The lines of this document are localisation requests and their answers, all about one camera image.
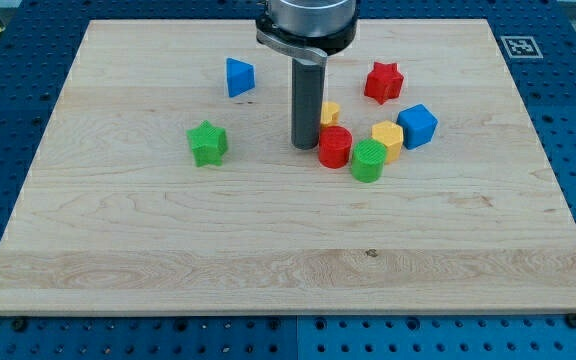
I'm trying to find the red cylinder block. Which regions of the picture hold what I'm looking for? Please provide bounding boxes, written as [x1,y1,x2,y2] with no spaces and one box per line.
[318,126,353,169]

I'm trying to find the blue cube block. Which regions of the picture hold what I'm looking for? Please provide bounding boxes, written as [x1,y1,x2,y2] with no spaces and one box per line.
[397,104,438,150]

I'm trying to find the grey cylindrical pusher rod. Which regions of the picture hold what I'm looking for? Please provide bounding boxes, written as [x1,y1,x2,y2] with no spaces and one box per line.
[291,59,325,150]

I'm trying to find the wooden board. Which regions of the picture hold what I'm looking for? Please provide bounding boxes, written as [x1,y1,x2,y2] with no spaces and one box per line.
[0,19,576,317]

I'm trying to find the blue triangle block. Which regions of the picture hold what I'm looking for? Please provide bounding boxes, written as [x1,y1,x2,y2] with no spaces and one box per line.
[226,58,255,98]

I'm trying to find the red star block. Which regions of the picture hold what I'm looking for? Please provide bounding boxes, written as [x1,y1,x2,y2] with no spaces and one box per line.
[364,62,404,105]

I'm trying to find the green cylinder block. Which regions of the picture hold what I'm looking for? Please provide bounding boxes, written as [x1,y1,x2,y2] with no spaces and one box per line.
[351,139,387,183]

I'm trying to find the yellow hexagon block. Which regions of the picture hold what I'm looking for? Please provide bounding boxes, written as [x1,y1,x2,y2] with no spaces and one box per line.
[371,121,404,164]

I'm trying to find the green star block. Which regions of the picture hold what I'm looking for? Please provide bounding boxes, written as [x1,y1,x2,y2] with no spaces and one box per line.
[186,120,228,167]

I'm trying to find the fiducial marker tag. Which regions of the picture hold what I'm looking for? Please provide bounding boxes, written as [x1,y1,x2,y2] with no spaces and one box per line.
[500,35,543,59]

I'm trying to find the yellow heart block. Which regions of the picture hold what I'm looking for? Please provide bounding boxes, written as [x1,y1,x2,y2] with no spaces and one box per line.
[320,101,341,129]

